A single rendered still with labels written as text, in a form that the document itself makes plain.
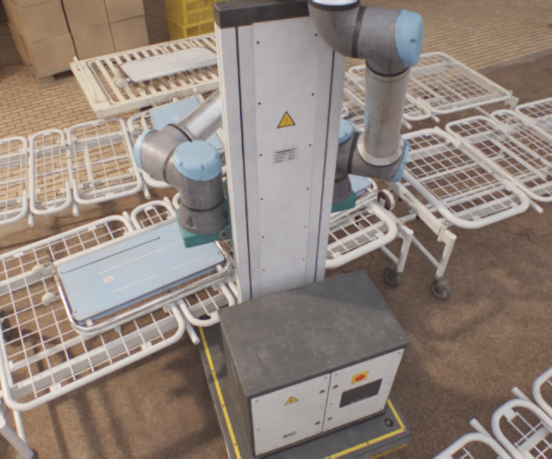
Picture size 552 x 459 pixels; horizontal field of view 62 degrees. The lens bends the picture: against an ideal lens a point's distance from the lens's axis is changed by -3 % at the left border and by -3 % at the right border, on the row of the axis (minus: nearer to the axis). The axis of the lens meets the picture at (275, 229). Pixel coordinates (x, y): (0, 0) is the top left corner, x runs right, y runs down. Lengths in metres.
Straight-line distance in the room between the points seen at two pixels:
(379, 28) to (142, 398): 1.97
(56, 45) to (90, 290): 3.46
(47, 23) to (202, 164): 3.86
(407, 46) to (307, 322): 0.92
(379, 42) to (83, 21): 4.40
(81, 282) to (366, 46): 1.60
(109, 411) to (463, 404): 1.69
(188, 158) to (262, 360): 0.67
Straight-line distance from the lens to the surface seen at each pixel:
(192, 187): 1.53
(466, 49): 6.15
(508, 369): 2.74
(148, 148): 1.65
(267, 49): 1.25
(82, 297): 2.19
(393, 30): 1.12
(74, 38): 5.32
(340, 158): 1.63
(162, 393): 2.48
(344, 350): 1.56
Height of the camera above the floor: 2.14
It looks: 43 degrees down
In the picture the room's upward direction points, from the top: straight up
